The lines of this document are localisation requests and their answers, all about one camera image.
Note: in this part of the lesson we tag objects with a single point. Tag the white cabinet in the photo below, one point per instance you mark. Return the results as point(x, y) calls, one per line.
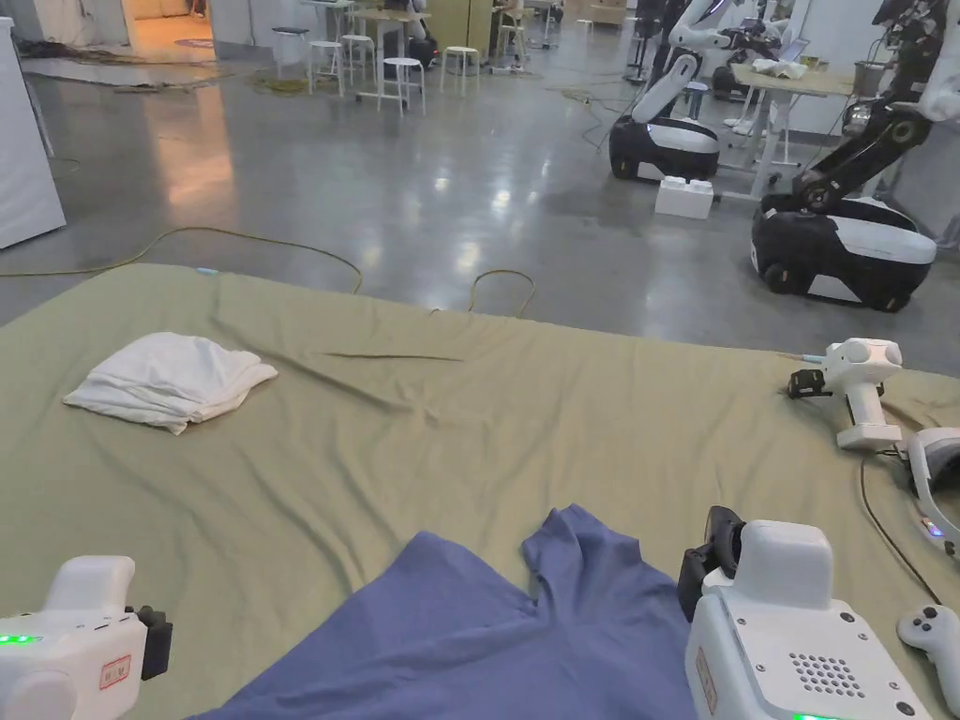
point(22, 150)

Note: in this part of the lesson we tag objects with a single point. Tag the black-armed mobile robot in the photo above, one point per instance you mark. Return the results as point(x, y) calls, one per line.
point(847, 240)

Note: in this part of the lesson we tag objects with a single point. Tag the bed with pale green sheet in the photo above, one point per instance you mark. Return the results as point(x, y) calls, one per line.
point(480, 420)

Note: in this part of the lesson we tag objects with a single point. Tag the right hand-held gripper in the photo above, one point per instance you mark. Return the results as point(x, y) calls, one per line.
point(780, 637)

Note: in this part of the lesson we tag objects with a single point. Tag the white foam block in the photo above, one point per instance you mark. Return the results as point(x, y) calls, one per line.
point(684, 199)

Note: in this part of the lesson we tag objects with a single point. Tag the white and black mobile robot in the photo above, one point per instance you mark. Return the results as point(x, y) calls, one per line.
point(667, 142)

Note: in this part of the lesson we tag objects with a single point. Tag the spare white hand-held gripper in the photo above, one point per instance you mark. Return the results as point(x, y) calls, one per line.
point(862, 375)

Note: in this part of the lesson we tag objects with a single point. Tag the white hand controller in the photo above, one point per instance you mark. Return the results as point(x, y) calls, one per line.
point(930, 637)

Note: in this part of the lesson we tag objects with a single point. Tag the white folded cloth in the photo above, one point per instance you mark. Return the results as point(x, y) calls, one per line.
point(169, 379)

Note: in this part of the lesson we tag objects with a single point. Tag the white headset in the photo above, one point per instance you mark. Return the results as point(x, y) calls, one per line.
point(934, 465)

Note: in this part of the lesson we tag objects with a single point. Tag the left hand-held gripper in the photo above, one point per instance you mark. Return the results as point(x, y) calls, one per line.
point(67, 652)

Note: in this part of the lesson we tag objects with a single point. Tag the blue shirt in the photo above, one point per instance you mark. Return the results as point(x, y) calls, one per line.
point(465, 645)

